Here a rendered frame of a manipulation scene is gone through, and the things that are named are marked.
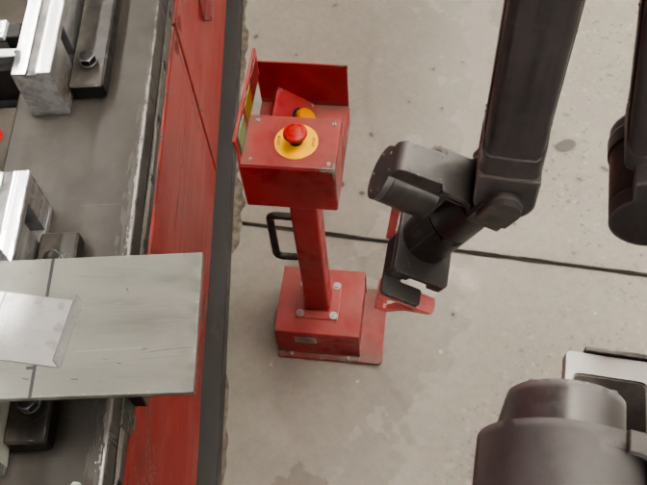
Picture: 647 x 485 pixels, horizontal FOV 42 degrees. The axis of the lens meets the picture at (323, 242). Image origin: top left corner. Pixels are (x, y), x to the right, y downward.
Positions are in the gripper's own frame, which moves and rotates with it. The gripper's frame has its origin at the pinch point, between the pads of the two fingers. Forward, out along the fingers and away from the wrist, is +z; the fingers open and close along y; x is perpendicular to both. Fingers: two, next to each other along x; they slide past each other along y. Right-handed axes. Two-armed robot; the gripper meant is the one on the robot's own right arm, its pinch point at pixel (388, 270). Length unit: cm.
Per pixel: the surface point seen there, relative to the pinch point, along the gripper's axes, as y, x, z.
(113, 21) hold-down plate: -45, -42, 32
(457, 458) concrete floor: -10, 58, 82
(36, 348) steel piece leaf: 16.6, -34.5, 16.9
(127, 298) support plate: 8.7, -26.8, 13.2
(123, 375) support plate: 18.1, -24.5, 12.0
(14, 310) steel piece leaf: 12.3, -38.3, 18.8
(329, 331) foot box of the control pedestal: -31, 24, 86
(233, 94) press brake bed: -103, -9, 111
